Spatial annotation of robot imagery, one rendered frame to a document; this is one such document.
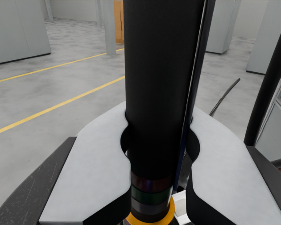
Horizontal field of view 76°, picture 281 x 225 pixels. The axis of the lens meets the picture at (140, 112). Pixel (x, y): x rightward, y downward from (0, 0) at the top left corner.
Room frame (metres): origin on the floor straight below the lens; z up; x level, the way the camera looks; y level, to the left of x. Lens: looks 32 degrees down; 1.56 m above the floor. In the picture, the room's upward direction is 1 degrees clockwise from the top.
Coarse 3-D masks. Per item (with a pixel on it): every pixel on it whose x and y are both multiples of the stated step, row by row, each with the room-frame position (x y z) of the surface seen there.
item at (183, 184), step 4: (180, 176) 0.25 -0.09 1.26; (184, 176) 0.26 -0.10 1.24; (180, 180) 0.25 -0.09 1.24; (184, 180) 0.27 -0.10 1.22; (180, 184) 0.25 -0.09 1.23; (184, 184) 0.27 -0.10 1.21; (172, 188) 0.23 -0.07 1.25; (180, 188) 0.24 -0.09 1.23; (184, 188) 0.24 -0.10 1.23; (172, 192) 0.23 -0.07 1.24; (176, 192) 0.24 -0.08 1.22
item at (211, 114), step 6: (234, 84) 0.34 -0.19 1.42; (228, 90) 0.34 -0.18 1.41; (222, 96) 0.39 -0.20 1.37; (216, 108) 0.33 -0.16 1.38; (210, 114) 0.31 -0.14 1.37; (186, 156) 0.27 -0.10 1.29; (186, 162) 0.28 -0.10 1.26; (192, 162) 0.32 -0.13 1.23; (186, 168) 0.29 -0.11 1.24; (186, 174) 0.29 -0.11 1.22
